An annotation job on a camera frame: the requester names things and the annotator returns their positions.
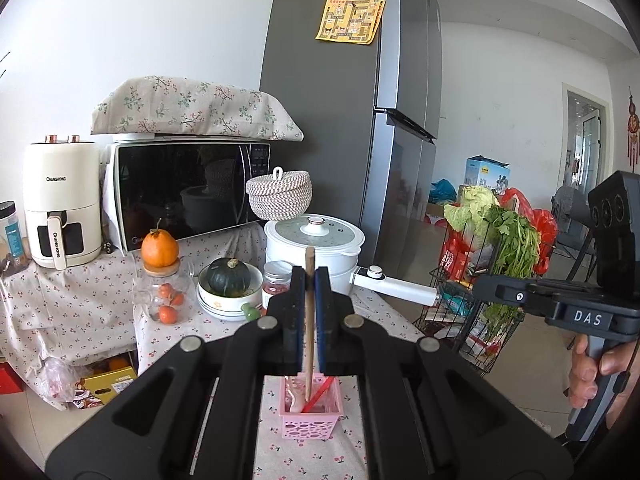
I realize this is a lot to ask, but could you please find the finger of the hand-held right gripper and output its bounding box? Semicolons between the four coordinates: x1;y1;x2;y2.
472;274;553;318

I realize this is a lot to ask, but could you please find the white plastic spoon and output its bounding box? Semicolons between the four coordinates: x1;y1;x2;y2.
286;375;308;413

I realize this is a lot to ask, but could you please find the glass canister with blue label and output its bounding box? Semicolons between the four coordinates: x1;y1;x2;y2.
0;201;28;276

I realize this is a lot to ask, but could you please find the small red printed bag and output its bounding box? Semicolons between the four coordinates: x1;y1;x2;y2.
440;232;471;281

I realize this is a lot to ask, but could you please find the cherry print tablecloth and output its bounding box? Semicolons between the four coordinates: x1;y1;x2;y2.
132;232;426;480

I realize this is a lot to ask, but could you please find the napa cabbage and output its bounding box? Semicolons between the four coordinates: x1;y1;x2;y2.
444;185;501;233

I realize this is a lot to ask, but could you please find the floral fabric cover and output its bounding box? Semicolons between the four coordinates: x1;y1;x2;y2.
91;76;305;142

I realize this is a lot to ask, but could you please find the wooden chopstick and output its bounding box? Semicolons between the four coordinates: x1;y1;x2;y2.
304;246;316;402

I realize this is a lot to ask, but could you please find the plastic jar of red berries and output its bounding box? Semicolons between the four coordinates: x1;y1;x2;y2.
262;261;295;311

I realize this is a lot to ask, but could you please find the blue plastic bag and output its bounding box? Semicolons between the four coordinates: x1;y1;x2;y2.
430;178;458;204

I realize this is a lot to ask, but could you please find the glass door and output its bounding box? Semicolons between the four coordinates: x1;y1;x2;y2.
562;82;611;196

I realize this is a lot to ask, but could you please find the large orange citrus fruit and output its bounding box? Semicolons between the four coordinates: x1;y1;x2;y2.
141;220;180;268

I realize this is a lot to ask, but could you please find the black wire rack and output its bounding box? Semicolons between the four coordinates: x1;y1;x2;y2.
412;200;531;376

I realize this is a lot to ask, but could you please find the white electric pot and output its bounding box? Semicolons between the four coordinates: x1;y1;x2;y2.
264;214;443;308

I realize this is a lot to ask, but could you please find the bunch of leafy greens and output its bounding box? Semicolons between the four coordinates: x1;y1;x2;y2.
480;205;542;341

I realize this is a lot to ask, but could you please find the blue and white carton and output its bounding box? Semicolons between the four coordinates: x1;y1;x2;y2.
465;156;511;196

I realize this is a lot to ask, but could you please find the small-flower print cloth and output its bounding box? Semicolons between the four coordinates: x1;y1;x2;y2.
0;247;140;396

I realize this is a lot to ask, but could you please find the brown cardboard box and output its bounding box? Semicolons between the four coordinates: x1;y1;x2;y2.
425;202;451;227

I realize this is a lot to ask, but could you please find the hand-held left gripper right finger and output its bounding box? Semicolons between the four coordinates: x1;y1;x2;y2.
315;266;573;480

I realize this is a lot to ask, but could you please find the person's right hand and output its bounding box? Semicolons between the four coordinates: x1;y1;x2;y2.
567;332;640;409

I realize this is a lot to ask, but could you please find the cream air fryer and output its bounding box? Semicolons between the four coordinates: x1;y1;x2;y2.
22;135;103;271

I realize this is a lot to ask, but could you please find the green pumpkin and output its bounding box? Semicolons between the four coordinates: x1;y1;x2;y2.
206;257;251;296

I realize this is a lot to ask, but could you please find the red hanging ornament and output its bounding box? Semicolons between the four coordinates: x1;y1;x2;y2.
624;85;640;166

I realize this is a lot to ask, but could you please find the large red plastic bag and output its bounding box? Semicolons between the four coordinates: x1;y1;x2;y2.
500;187;558;273

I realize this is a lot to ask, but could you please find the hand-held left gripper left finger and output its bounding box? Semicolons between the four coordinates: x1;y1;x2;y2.
45;266;306;480

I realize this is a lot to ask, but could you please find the glass jar with wooden lid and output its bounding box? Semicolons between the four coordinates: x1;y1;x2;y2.
132;260;196;325

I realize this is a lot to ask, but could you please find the pink perforated plastic basket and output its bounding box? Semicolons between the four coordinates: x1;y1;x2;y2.
279;374;346;442

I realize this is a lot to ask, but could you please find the grey chair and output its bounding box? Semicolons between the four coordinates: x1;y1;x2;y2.
550;185;601;271

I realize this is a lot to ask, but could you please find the grey refrigerator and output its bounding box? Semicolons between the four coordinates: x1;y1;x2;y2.
259;0;443;281

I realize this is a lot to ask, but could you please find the woven lidded basket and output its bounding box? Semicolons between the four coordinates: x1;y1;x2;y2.
245;166;314;222

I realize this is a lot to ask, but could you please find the red box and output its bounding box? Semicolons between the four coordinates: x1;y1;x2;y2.
0;360;26;396

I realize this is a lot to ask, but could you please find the yellow fruit carton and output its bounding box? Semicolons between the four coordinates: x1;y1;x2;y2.
80;364;138;406

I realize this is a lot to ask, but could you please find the black and white microwave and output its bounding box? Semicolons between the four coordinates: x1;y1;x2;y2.
102;141;272;255

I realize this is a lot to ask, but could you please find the red utensil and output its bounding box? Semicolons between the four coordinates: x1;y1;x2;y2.
305;379;334;411

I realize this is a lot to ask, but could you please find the yellow paper sheet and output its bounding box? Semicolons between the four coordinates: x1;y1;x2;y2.
315;0;386;45

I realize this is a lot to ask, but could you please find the clear plastic bag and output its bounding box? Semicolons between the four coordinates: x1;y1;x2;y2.
40;355;83;403

